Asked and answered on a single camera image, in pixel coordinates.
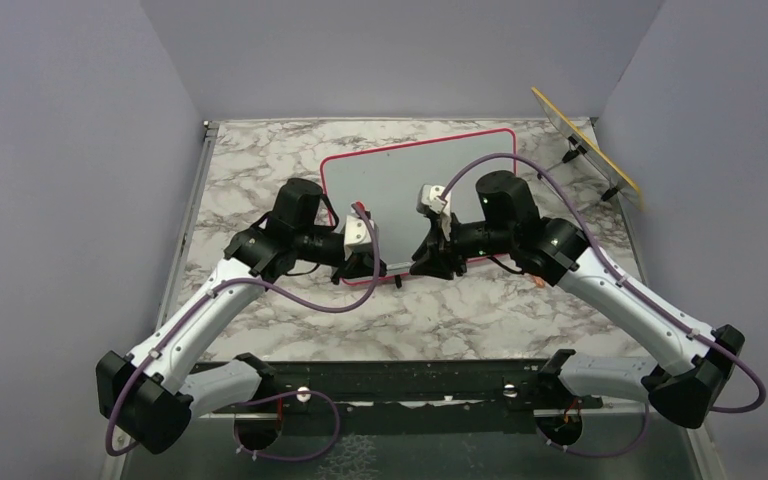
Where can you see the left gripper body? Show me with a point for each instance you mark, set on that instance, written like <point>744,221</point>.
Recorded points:
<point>319,248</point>

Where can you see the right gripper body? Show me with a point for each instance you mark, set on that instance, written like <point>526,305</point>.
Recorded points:
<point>470,239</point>

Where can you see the pink-framed whiteboard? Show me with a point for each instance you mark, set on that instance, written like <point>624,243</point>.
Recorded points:
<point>387,181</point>

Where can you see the white black-tipped marker pen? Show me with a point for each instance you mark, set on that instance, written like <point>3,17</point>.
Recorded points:
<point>400,268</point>

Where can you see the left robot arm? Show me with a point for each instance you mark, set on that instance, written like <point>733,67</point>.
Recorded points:
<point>150,395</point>

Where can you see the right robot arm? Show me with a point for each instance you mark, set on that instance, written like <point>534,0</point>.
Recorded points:
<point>688,362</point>

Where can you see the yellow-edged board on stand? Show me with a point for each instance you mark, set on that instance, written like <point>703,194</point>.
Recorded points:
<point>580,146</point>

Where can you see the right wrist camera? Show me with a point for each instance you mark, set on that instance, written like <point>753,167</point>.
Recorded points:
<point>435,206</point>

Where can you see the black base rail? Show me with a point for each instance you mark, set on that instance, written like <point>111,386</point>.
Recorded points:
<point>408,397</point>

